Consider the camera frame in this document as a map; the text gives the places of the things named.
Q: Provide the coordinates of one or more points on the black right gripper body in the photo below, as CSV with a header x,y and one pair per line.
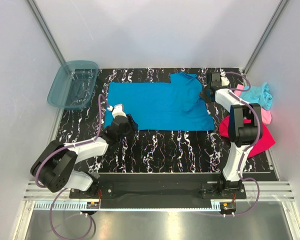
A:
x,y
203,94

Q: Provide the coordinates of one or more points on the light pink t shirt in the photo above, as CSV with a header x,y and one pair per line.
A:
x,y
265,114

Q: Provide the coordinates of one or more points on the blue t shirt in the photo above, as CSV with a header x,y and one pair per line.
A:
x,y
162,106

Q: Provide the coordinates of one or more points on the right aluminium frame post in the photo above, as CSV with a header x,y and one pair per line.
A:
x,y
266,34

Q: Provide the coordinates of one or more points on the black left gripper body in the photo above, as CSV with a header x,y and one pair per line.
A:
x,y
130,130

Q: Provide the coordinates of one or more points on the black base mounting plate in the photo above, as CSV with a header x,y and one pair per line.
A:
x,y
160,190

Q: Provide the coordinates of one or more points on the teal transparent plastic bin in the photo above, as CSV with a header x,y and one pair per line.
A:
x,y
73,85

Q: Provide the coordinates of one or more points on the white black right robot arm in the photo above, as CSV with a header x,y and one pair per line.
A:
x,y
244,130

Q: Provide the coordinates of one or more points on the aluminium frame post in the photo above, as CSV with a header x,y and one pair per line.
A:
x,y
35,10
266,34

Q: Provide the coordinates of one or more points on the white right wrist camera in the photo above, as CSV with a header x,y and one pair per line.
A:
x,y
224,80

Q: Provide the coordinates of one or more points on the magenta t shirt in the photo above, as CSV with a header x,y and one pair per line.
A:
x,y
263,144

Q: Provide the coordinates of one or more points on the cyan t shirt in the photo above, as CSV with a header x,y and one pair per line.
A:
x,y
260,95

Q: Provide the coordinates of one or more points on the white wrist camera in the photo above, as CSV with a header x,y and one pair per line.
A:
x,y
117,110
224,80

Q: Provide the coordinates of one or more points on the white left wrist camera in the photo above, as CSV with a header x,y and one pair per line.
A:
x,y
117,110

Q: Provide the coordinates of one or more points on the left aluminium frame post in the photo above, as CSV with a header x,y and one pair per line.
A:
x,y
35,10

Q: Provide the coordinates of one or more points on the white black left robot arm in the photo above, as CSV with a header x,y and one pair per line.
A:
x,y
54,168

